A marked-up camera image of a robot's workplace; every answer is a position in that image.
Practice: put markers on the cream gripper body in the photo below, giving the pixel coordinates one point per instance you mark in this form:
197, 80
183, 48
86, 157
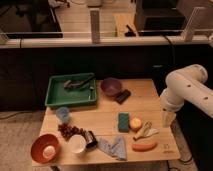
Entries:
168, 118

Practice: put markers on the black eraser block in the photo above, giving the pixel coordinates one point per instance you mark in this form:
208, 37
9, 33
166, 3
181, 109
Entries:
120, 98

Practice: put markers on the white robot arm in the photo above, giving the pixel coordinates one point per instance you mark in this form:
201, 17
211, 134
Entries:
186, 84

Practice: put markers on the blue plastic cup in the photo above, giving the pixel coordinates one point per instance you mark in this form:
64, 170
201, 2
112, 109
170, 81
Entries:
62, 114

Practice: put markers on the orange carrot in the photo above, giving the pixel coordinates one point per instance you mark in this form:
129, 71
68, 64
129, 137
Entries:
143, 147

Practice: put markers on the green sponge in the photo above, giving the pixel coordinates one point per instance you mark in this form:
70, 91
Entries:
123, 122

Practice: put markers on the blue grey cloth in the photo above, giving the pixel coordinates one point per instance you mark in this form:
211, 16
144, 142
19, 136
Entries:
116, 150

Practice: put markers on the purple bowl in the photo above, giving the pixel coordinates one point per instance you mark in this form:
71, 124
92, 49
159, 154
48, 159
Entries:
111, 86

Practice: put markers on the black metal can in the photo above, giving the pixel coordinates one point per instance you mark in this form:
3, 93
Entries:
90, 139

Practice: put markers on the black stapler on desk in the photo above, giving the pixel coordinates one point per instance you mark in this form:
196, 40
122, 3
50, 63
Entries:
130, 32

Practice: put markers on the black monitor box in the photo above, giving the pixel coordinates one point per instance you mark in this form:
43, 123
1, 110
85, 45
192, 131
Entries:
158, 15

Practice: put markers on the bunch of dark grapes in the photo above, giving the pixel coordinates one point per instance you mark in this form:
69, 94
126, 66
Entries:
67, 131

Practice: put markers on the grey tool in tray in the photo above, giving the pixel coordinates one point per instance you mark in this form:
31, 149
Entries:
70, 85

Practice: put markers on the green plastic tray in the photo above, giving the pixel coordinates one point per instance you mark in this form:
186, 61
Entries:
58, 96

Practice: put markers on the white egg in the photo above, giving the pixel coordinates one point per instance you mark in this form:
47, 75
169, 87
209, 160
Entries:
49, 152

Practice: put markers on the red bowl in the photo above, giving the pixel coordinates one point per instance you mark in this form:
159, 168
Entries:
40, 144

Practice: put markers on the white metal rail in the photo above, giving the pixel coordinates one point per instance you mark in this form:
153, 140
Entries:
104, 41

